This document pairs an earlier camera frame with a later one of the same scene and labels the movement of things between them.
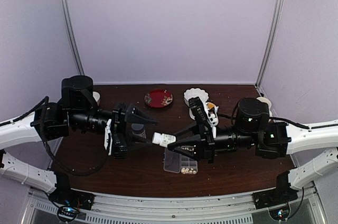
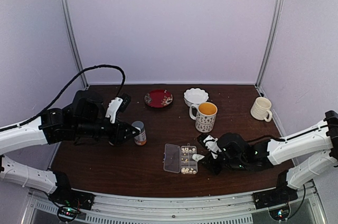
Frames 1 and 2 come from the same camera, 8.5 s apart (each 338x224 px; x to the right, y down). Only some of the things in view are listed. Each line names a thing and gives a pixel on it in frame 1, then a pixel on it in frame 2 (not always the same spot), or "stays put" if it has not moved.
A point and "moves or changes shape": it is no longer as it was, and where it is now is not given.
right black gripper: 204,147 to 211,166
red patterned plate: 157,98 stays put
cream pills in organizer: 186,170 stays put
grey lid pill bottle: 139,129 stays put
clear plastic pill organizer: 175,162 stays put
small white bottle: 163,139 moves or changes shape
